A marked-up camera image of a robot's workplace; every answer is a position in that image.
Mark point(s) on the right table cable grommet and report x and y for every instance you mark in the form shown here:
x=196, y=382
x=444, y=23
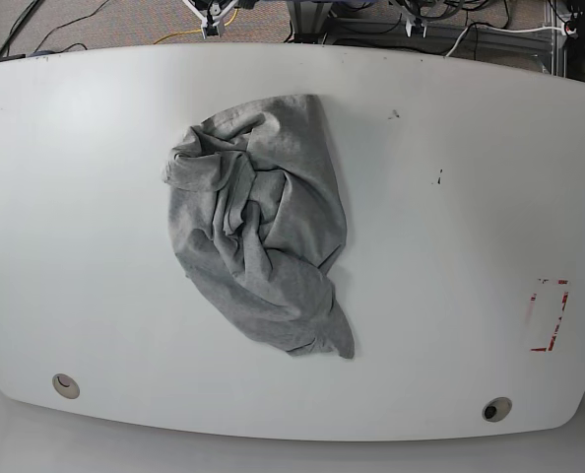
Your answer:
x=497, y=409

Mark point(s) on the grey t-shirt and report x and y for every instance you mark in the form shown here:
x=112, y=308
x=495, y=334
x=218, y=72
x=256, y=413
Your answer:
x=256, y=221

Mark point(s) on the aluminium frame stand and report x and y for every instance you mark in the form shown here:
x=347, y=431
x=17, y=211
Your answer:
x=308, y=19

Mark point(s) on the table cable grommet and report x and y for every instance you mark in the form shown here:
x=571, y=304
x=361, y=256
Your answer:
x=497, y=409
x=66, y=386

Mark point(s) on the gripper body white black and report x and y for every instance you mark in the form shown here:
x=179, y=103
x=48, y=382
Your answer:
x=214, y=15
x=415, y=24

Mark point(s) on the red tape rectangle marking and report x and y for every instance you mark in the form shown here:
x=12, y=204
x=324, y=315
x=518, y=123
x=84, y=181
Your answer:
x=545, y=312

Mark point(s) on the left table cable grommet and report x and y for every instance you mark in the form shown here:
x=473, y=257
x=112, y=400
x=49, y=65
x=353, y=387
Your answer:
x=66, y=386

